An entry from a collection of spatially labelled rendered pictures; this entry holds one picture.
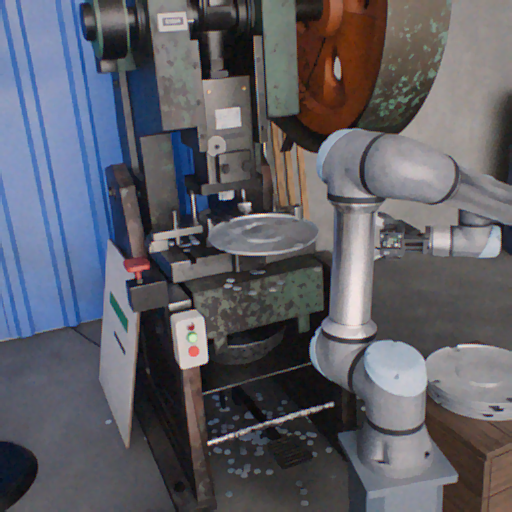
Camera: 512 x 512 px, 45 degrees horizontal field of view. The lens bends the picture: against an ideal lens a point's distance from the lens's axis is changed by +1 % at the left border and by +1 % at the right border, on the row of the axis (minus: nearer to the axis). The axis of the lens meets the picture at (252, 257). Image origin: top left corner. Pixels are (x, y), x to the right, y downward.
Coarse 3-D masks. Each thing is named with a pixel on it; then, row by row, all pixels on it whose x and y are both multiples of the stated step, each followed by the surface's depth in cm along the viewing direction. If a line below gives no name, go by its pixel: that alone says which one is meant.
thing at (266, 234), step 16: (224, 224) 169; (240, 224) 168; (256, 224) 167; (272, 224) 167; (288, 224) 166; (304, 224) 165; (224, 240) 157; (240, 240) 157; (256, 240) 155; (272, 240) 155; (288, 240) 155; (304, 240) 154
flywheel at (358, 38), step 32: (352, 0) 166; (384, 0) 147; (320, 32) 177; (352, 32) 168; (384, 32) 149; (320, 64) 188; (352, 64) 171; (320, 96) 191; (352, 96) 168; (320, 128) 188; (352, 128) 176
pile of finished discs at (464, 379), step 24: (432, 360) 169; (456, 360) 168; (480, 360) 167; (504, 360) 167; (432, 384) 158; (456, 384) 158; (480, 384) 156; (504, 384) 156; (456, 408) 153; (480, 408) 150; (504, 408) 149
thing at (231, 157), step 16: (208, 80) 162; (224, 80) 163; (240, 80) 165; (208, 96) 163; (224, 96) 165; (240, 96) 166; (208, 112) 164; (224, 112) 166; (240, 112) 168; (208, 128) 166; (224, 128) 167; (240, 128) 169; (208, 144) 166; (224, 144) 167; (240, 144) 171; (208, 160) 168; (224, 160) 167; (240, 160) 169; (208, 176) 170; (224, 176) 168; (240, 176) 170; (256, 176) 176
